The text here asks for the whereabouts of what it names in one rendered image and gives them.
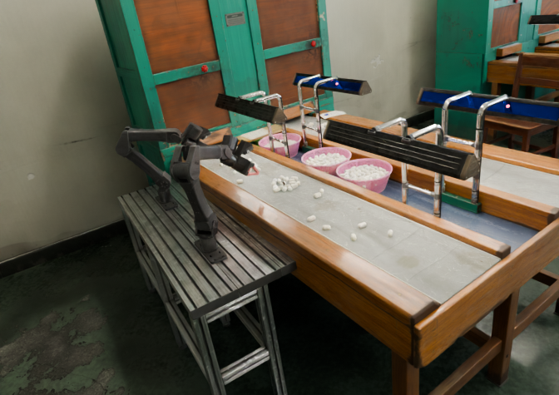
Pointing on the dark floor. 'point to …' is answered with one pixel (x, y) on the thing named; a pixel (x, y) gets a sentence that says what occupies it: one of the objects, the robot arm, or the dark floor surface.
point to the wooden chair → (523, 120)
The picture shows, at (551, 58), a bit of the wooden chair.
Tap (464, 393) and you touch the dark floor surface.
